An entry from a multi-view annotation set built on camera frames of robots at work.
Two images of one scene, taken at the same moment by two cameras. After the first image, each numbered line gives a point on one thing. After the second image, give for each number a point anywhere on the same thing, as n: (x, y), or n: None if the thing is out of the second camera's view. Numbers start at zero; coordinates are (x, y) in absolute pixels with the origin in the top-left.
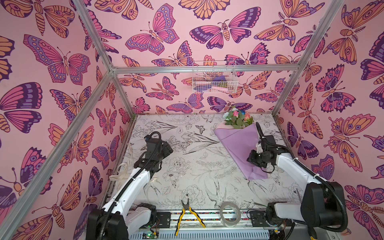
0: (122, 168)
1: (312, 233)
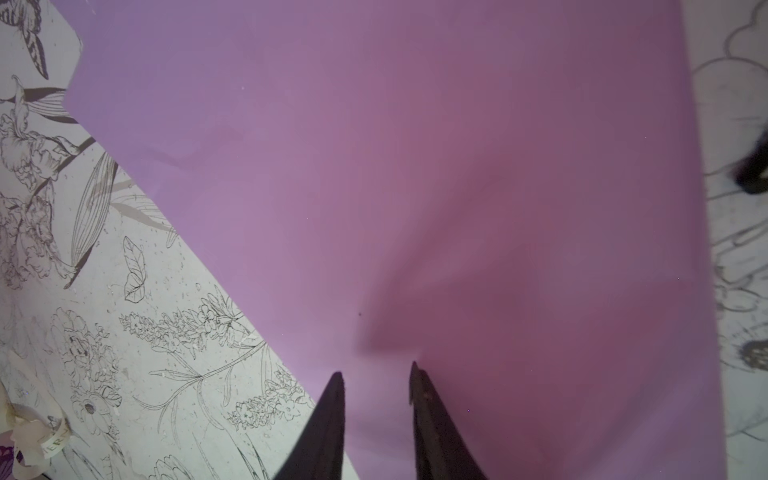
0: (36, 435)
1: None
